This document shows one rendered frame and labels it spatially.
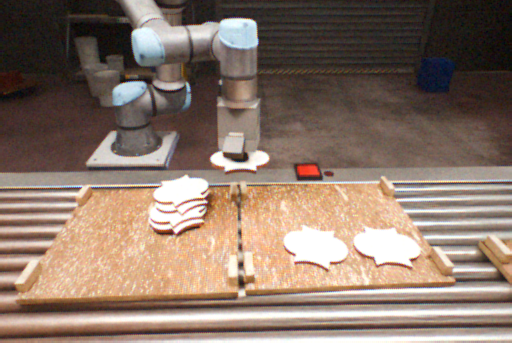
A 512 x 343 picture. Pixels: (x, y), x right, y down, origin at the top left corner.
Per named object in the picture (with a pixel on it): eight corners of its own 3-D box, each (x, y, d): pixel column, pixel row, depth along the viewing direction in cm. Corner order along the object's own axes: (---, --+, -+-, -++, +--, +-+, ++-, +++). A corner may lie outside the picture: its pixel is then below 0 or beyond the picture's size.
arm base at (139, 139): (119, 137, 136) (115, 113, 132) (159, 135, 139) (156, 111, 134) (112, 155, 123) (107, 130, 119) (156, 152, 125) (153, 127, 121)
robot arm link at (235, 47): (245, 16, 73) (265, 21, 66) (245, 68, 78) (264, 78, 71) (210, 18, 69) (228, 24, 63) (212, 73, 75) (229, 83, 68)
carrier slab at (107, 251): (88, 195, 96) (87, 190, 95) (237, 192, 97) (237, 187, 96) (16, 305, 65) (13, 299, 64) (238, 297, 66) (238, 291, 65)
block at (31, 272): (34, 269, 70) (30, 259, 69) (43, 269, 70) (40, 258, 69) (17, 294, 65) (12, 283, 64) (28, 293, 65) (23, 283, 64)
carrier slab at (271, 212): (239, 191, 97) (239, 186, 97) (382, 186, 99) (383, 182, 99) (245, 295, 66) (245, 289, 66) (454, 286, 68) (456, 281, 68)
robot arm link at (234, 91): (253, 82, 69) (213, 80, 70) (253, 104, 71) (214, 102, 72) (259, 72, 75) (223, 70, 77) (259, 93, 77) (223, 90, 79)
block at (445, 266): (427, 254, 74) (430, 245, 73) (436, 254, 74) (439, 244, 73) (443, 277, 68) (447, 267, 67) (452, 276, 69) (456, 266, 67)
